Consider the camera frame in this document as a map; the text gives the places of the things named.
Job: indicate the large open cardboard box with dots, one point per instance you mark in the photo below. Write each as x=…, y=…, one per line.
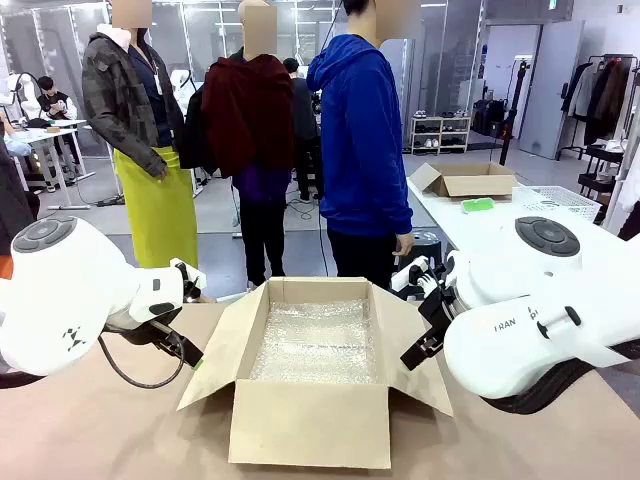
x=310, y=425

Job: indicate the black stool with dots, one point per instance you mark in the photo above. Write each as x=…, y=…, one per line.
x=427, y=245

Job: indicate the clear bubble wrap sheet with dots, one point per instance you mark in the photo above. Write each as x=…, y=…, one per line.
x=312, y=345

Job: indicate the person in light blue shirt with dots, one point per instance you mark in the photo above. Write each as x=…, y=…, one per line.
x=12, y=145

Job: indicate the person in blue hoodie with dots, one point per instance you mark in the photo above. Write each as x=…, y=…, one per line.
x=360, y=150

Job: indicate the small open cardboard box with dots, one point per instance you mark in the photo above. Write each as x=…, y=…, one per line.
x=475, y=182

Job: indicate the white desk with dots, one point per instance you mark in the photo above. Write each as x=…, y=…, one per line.
x=50, y=131

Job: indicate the black shoulder bag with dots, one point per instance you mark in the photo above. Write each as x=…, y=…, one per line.
x=192, y=140

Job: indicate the green tray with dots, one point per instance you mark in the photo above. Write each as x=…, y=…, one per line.
x=477, y=205

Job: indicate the standing person in black clothes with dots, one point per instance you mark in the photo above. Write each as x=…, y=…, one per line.
x=303, y=110

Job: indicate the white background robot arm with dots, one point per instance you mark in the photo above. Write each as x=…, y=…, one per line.
x=22, y=95

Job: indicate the orange fabric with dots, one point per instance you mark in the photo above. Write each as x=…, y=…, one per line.
x=4, y=267

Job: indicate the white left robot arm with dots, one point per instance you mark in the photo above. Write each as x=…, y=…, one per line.
x=65, y=280

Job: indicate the black clothes rack with coats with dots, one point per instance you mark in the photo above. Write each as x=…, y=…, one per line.
x=600, y=95

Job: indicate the black suitcases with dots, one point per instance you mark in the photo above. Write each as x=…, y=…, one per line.
x=490, y=117

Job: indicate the black tripod stand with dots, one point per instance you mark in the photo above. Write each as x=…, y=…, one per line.
x=515, y=110

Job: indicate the white side table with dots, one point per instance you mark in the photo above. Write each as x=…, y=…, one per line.
x=480, y=230

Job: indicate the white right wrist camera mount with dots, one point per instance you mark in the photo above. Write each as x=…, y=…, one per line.
x=417, y=270

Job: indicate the mannequin in plaid jacket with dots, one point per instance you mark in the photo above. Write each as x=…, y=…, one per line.
x=120, y=100

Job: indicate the person's right hand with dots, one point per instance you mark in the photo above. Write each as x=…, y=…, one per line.
x=405, y=244

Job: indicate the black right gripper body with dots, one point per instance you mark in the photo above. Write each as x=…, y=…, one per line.
x=437, y=315

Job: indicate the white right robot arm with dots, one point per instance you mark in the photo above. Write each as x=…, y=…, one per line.
x=525, y=300

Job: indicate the white plastic basket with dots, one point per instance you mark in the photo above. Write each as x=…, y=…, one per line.
x=560, y=202

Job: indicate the black utility cart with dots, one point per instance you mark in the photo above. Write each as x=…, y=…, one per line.
x=600, y=172

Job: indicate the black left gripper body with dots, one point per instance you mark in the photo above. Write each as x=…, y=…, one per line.
x=172, y=340

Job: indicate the yellow-green skirt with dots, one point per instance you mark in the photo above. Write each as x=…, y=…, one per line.
x=155, y=210

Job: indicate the mannequin in dark red shawl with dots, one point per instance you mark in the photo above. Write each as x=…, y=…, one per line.
x=250, y=115

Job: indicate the seated person in varsity jacket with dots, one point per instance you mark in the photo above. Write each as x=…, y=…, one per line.
x=55, y=102

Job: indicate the grey door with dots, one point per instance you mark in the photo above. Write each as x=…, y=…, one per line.
x=550, y=90

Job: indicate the person's right forearm blue sleeve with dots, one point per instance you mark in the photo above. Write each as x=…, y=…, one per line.
x=400, y=210

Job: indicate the wooden shoe rack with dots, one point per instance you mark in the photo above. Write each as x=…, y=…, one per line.
x=440, y=135

